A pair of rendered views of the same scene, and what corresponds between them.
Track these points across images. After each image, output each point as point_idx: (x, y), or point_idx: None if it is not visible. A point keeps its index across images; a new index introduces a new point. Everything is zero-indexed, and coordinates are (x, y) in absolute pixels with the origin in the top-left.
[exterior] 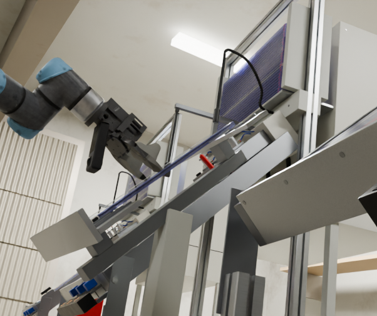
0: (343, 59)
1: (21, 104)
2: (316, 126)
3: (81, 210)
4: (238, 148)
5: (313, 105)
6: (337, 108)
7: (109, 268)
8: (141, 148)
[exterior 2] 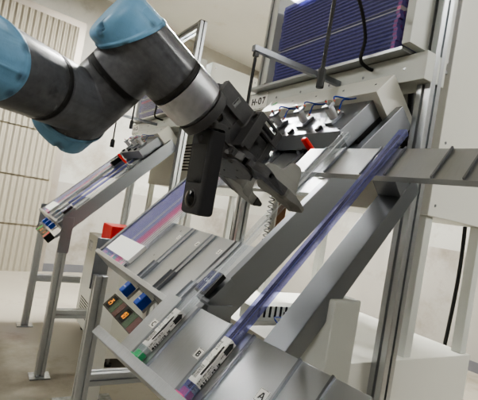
0: (466, 7)
1: (67, 103)
2: (437, 103)
3: None
4: (345, 126)
5: (438, 73)
6: (452, 74)
7: None
8: (276, 178)
